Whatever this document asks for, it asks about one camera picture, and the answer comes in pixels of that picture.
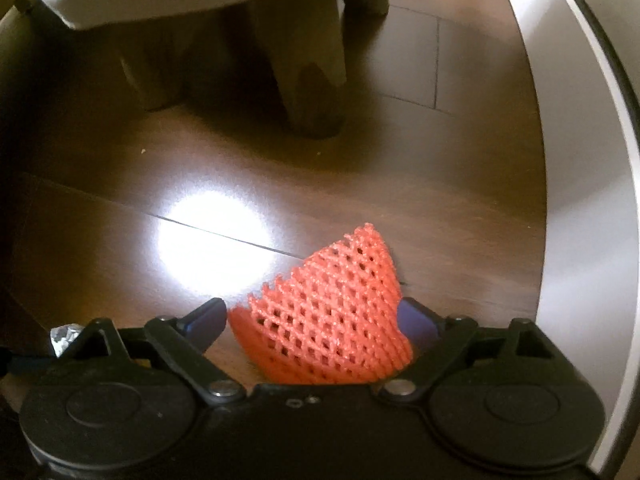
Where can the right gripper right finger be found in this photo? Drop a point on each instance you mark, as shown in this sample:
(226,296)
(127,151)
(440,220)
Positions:
(437,344)

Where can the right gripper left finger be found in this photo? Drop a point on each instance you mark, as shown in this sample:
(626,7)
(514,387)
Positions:
(182,342)

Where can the orange foam fruit net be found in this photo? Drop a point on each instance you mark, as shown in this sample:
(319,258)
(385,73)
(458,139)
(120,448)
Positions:
(332,320)

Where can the crumpled silver foil wrapper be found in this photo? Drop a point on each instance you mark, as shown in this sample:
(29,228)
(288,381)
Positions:
(61,337)

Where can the white wardrobe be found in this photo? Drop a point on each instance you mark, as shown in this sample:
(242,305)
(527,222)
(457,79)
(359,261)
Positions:
(584,58)

